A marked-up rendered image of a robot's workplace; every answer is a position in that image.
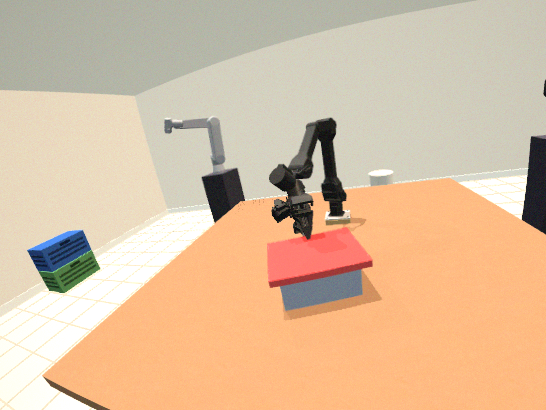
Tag red lid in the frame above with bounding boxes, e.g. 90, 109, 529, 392
267, 228, 373, 288

